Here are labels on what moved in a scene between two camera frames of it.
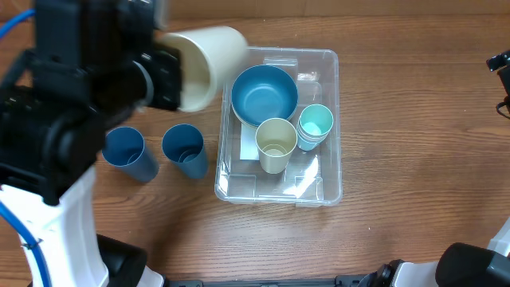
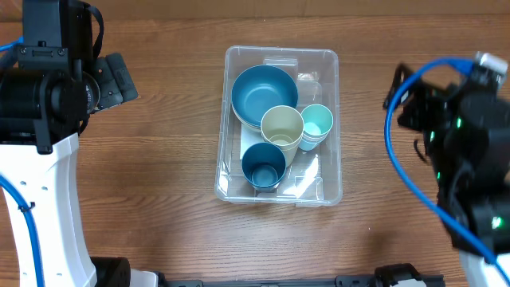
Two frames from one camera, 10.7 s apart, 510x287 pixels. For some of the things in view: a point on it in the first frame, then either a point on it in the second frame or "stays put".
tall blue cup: (184, 145) → (264, 165)
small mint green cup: (315, 119) stays put
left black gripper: (167, 60) → (111, 95)
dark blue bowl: (262, 92) stays put
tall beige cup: (211, 58) → (284, 126)
